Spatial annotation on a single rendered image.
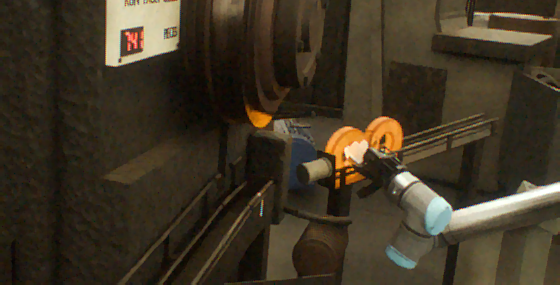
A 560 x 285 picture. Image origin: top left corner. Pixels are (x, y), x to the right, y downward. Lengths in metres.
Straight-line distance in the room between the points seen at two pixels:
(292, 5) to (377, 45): 2.87
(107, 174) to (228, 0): 0.39
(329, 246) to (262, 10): 0.76
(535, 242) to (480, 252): 0.17
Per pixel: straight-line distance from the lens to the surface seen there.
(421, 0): 4.19
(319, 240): 1.89
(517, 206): 1.92
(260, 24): 1.38
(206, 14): 1.35
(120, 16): 1.16
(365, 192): 2.01
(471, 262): 2.25
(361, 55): 4.32
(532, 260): 2.30
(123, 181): 1.20
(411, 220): 1.89
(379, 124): 2.13
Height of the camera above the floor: 1.26
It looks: 16 degrees down
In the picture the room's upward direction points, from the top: 5 degrees clockwise
